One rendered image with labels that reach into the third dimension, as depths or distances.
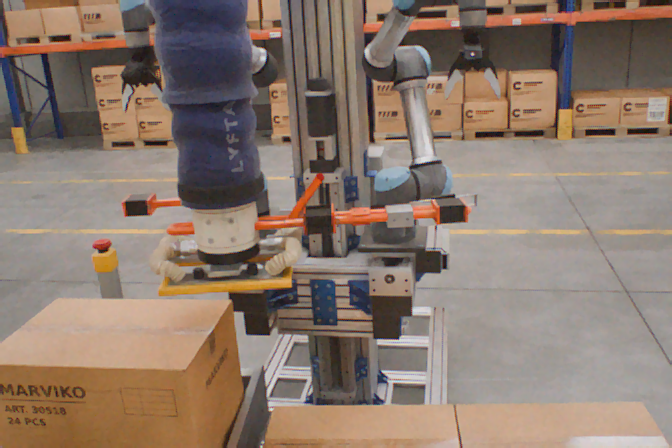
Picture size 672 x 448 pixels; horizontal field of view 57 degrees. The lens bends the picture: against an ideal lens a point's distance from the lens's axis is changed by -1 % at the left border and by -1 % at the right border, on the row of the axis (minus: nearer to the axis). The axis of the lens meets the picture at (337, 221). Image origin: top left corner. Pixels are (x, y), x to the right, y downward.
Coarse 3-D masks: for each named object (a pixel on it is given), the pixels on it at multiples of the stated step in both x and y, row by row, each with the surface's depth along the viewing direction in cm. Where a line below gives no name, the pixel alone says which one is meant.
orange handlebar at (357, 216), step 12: (156, 204) 189; (168, 204) 189; (180, 204) 189; (468, 204) 167; (264, 216) 168; (276, 216) 167; (300, 216) 167; (336, 216) 165; (348, 216) 164; (360, 216) 164; (372, 216) 164; (384, 216) 164; (420, 216) 164; (432, 216) 164; (168, 228) 164; (180, 228) 163; (192, 228) 163; (264, 228) 164; (276, 228) 164
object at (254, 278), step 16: (192, 272) 159; (240, 272) 162; (256, 272) 159; (288, 272) 161; (160, 288) 156; (176, 288) 156; (192, 288) 156; (208, 288) 156; (224, 288) 156; (240, 288) 156; (256, 288) 156; (272, 288) 157
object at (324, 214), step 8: (304, 208) 166; (312, 208) 170; (320, 208) 169; (328, 208) 169; (304, 216) 162; (312, 216) 161; (320, 216) 161; (328, 216) 161; (304, 224) 162; (312, 224) 162; (320, 224) 163; (328, 224) 163; (304, 232) 163; (312, 232) 162; (320, 232) 162; (328, 232) 163
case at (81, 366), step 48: (48, 336) 177; (96, 336) 176; (144, 336) 174; (192, 336) 173; (0, 384) 167; (48, 384) 164; (96, 384) 162; (144, 384) 160; (192, 384) 161; (240, 384) 201; (0, 432) 172; (48, 432) 170; (96, 432) 167; (144, 432) 165; (192, 432) 163
